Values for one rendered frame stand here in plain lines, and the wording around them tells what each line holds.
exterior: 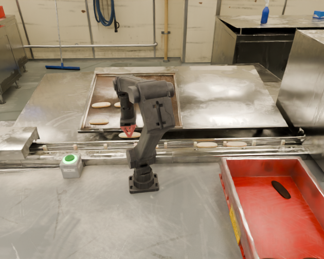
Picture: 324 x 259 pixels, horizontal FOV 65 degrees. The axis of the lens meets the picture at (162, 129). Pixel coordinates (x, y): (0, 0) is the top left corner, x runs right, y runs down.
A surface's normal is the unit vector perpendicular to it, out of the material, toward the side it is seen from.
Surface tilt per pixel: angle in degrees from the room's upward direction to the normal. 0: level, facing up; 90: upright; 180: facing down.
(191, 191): 0
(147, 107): 59
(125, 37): 90
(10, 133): 0
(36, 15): 87
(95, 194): 0
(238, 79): 10
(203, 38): 90
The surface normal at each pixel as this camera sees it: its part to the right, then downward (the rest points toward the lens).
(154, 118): 0.28, 0.00
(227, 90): 0.00, -0.72
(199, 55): 0.04, 0.56
